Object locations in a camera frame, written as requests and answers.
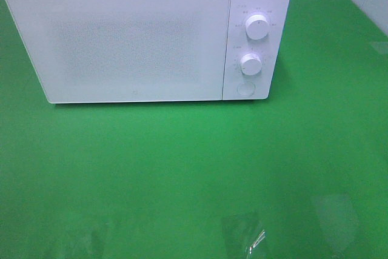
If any round white door button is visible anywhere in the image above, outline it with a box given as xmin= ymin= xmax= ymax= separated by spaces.
xmin=237 ymin=81 xmax=256 ymax=96

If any white microwave knob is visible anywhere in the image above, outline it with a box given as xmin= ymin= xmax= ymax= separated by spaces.
xmin=244 ymin=13 xmax=270 ymax=41
xmin=239 ymin=53 xmax=263 ymax=76

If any white microwave door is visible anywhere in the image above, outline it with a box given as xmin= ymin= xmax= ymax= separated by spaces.
xmin=6 ymin=0 xmax=229 ymax=103

